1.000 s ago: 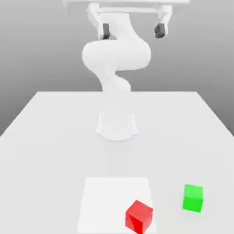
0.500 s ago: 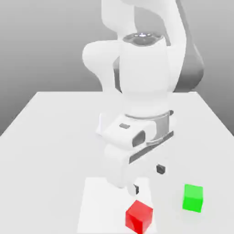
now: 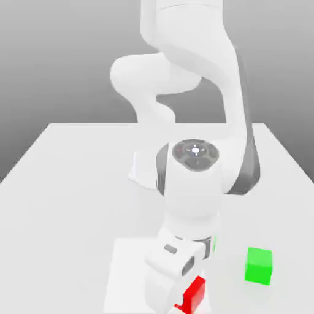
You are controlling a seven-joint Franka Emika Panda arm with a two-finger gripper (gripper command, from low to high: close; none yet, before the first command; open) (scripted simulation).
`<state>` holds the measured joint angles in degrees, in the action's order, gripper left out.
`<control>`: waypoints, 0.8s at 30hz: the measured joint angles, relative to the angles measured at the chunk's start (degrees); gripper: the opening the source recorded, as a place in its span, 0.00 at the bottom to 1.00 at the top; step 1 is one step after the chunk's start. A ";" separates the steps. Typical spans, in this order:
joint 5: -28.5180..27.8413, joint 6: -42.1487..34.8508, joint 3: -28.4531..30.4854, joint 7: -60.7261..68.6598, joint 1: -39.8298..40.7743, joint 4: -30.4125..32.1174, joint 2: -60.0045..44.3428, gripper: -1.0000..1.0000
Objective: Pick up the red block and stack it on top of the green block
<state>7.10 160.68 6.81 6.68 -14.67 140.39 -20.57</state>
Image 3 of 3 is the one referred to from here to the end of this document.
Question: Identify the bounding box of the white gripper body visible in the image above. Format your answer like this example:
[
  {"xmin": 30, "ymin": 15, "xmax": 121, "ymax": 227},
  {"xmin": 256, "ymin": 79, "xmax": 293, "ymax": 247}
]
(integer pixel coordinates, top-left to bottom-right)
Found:
[{"xmin": 144, "ymin": 262, "xmax": 204, "ymax": 314}]

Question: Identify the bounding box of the small red cube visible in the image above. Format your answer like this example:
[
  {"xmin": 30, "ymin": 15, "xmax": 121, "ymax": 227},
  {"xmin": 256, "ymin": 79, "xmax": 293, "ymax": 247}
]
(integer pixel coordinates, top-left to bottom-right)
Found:
[{"xmin": 174, "ymin": 275, "xmax": 206, "ymax": 314}]

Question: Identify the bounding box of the small green cube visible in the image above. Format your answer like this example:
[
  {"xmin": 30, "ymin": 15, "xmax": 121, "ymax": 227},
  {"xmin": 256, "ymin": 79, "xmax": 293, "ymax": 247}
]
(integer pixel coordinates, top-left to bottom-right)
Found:
[{"xmin": 244, "ymin": 247, "xmax": 274, "ymax": 286}]

